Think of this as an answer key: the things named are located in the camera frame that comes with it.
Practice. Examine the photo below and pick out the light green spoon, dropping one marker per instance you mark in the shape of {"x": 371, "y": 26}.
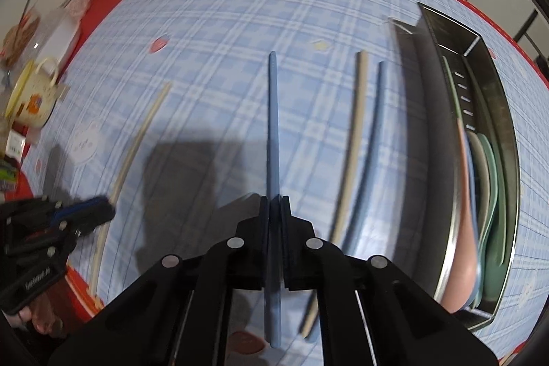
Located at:
{"x": 493, "y": 186}

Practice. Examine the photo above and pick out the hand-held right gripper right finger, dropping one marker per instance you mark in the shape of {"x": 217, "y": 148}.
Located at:
{"x": 286, "y": 228}

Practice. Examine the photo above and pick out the beige chopstick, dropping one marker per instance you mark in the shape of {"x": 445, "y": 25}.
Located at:
{"x": 354, "y": 143}
{"x": 133, "y": 151}

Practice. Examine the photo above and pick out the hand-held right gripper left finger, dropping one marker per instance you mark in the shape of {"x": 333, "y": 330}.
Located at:
{"x": 264, "y": 228}

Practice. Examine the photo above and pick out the black slatted chair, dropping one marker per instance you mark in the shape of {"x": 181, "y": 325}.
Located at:
{"x": 529, "y": 23}

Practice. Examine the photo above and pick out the blue chopstick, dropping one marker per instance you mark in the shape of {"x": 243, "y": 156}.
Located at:
{"x": 371, "y": 151}
{"x": 273, "y": 134}

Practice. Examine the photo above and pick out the blue spoon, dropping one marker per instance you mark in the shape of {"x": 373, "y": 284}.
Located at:
{"x": 473, "y": 211}

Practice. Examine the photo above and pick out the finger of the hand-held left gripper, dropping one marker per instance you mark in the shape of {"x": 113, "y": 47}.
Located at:
{"x": 73, "y": 208}
{"x": 101, "y": 214}

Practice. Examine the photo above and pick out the blue plaid tablecloth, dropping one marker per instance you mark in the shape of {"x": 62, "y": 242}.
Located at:
{"x": 214, "y": 27}

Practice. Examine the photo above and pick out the clear plastic container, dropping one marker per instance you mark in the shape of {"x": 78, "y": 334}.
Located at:
{"x": 60, "y": 40}

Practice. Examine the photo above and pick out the brown snack container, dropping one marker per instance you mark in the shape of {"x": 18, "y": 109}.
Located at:
{"x": 19, "y": 40}

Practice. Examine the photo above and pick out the stainless steel utensil holder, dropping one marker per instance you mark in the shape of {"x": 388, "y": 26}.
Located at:
{"x": 493, "y": 61}

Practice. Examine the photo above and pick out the person's left hand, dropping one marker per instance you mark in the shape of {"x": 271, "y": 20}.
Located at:
{"x": 43, "y": 319}

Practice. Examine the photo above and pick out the green packet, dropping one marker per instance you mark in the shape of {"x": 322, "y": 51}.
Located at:
{"x": 8, "y": 176}

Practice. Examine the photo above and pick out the beige spoon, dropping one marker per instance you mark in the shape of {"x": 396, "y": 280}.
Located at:
{"x": 482, "y": 177}

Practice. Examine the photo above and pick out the cream printed mug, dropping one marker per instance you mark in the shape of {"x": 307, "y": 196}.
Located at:
{"x": 34, "y": 100}

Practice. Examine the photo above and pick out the pink spoon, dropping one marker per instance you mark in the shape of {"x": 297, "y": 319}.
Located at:
{"x": 465, "y": 276}

